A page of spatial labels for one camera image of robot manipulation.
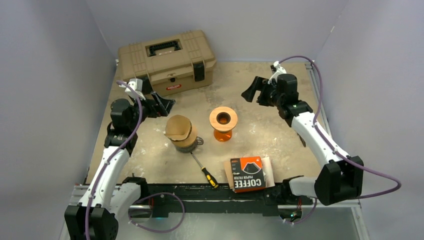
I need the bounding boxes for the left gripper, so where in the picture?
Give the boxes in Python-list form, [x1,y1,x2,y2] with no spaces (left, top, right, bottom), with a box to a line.
[128,91,174,131]

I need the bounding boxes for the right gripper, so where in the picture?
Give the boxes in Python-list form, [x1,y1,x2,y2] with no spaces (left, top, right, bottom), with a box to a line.
[242,76,284,108]

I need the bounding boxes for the brown paper coffee filter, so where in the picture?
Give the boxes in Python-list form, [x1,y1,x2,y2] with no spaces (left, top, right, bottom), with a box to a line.
[164,115,192,142]

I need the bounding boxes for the wooden ring holder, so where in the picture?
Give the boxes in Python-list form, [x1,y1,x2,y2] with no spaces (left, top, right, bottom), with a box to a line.
[166,124,198,147]
[209,106,238,133]

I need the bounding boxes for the orange glass carafe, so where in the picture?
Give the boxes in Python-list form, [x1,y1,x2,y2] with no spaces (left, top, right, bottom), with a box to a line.
[213,129,233,142]

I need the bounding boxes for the coffee paper filter box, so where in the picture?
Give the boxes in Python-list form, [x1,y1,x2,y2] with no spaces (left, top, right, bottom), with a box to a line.
[230,156,266,193]

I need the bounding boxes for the smoky glass carafe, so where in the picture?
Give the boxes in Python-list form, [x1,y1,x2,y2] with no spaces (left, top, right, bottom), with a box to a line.
[174,136,204,154]

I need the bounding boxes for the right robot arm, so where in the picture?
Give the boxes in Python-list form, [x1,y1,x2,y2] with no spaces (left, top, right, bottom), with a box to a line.
[241,73,364,206]

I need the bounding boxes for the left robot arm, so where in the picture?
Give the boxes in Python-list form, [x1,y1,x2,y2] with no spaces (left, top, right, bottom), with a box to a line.
[64,91,176,240]

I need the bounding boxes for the tan plastic toolbox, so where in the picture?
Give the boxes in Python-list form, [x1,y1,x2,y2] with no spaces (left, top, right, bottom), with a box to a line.
[114,30,217,97]

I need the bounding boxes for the yellow black screwdriver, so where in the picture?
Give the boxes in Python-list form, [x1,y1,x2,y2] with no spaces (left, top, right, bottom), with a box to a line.
[190,152,219,189]

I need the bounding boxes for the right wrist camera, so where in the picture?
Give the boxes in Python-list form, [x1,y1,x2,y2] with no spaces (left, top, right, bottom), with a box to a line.
[267,61,287,85]

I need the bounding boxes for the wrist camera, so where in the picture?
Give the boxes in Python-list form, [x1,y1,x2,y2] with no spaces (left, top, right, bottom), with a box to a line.
[267,61,287,85]
[116,78,146,101]

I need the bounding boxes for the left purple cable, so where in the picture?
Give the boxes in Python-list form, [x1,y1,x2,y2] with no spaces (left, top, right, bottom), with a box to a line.
[84,80,186,240]

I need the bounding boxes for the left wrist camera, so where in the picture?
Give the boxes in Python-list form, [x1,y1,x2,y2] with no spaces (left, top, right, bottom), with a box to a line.
[116,78,146,101]

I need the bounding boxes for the yellow handled pliers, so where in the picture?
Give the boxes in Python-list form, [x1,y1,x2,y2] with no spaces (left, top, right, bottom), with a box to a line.
[298,135,307,148]

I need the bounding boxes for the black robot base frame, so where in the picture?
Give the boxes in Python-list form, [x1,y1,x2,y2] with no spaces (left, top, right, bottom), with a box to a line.
[67,182,362,220]

